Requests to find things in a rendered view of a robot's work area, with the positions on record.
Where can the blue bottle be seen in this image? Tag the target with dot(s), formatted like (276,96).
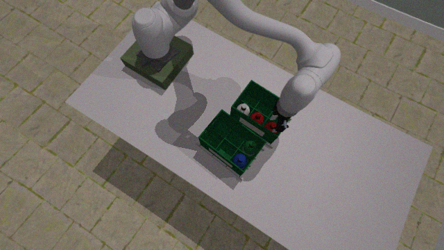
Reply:
(240,160)

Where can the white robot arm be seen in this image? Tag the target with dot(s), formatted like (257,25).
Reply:
(154,33)

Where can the green bottle crate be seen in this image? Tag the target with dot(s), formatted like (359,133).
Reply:
(224,138)
(259,100)

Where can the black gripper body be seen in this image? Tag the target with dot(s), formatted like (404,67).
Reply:
(282,118)

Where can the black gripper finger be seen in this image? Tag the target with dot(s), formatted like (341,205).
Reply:
(280,126)
(274,115)

